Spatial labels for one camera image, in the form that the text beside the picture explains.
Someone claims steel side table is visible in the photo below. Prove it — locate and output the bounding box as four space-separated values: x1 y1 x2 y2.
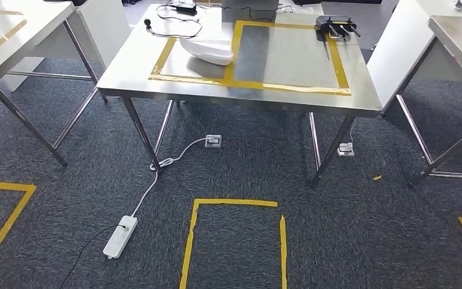
0 0 109 167

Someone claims white table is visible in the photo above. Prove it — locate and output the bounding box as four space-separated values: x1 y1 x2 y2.
366 0 462 114

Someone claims black remote controller with antennas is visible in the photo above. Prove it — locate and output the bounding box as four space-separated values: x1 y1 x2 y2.
315 15 362 42

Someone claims black laptop cable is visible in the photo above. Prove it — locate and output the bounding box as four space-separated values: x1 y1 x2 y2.
197 4 295 23

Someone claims wide white plastic shell part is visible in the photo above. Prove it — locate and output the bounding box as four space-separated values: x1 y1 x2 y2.
179 35 235 67

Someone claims white floor power socket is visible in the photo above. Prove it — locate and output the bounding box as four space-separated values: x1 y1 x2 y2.
337 142 356 158

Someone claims black power cable with plug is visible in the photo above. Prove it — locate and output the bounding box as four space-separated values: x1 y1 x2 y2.
143 3 203 40

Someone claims thin black floor cable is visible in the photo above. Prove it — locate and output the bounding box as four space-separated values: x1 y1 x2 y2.
57 224 127 289

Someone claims black power adapter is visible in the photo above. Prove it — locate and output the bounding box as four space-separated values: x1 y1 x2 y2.
174 3 199 16

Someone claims stainless steel workbench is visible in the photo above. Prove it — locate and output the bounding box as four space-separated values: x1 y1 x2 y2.
96 3 383 187

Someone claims white power strip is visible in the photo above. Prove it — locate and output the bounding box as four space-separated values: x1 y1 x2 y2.
102 215 139 260

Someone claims white floor cable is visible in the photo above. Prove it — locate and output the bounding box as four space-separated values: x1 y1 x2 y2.
129 137 209 219

